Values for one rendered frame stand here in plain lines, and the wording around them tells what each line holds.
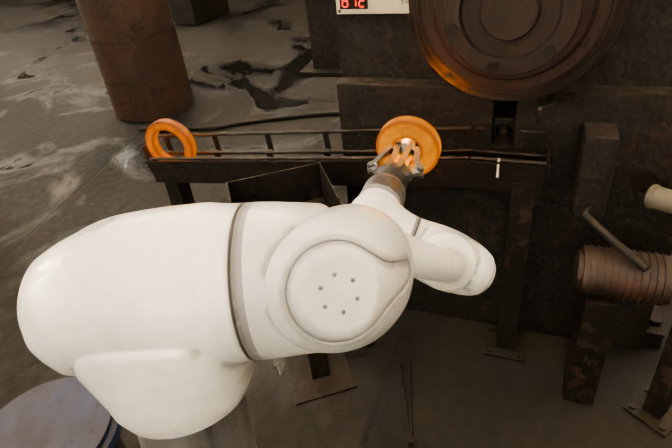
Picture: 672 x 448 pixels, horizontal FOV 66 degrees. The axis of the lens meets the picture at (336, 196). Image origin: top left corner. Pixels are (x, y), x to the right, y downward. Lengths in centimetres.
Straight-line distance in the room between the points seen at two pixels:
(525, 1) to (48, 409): 137
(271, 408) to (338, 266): 144
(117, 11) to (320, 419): 285
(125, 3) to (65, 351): 337
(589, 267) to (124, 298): 120
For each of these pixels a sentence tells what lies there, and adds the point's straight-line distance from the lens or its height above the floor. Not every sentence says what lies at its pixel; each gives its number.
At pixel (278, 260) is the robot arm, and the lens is 36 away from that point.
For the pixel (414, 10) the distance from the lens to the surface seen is 133.
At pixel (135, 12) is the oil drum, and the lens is 375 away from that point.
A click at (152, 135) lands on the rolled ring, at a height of 69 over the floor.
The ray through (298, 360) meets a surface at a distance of 185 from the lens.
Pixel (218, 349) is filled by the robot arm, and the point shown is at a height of 111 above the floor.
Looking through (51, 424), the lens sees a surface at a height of 43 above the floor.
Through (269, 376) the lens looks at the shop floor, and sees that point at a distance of 184.
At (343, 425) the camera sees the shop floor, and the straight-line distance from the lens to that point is 169.
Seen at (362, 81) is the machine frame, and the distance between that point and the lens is 155.
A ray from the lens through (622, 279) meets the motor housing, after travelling 145.
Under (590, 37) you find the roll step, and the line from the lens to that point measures 130.
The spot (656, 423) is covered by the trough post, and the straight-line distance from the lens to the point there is 183.
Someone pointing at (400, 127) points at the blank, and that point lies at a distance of 122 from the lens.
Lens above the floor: 141
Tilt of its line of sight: 32 degrees down
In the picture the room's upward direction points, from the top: 6 degrees counter-clockwise
